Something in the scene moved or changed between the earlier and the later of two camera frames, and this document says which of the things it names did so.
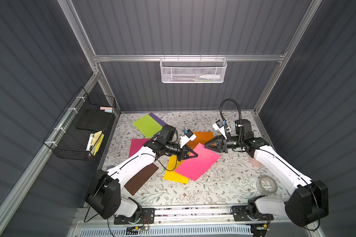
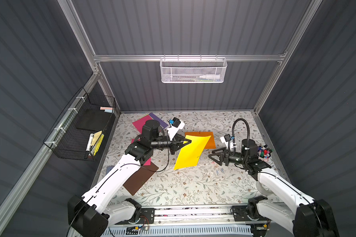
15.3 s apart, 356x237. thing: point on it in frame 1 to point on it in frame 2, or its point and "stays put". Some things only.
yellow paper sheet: (173, 176) to (190, 154)
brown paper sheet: (138, 181) stays put
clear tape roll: (266, 185) stays put
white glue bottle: (210, 76) stays put
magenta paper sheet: (195, 167) to (140, 123)
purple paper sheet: (157, 119) stays put
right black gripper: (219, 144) to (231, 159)
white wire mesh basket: (193, 70) stays put
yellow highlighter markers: (97, 145) stays put
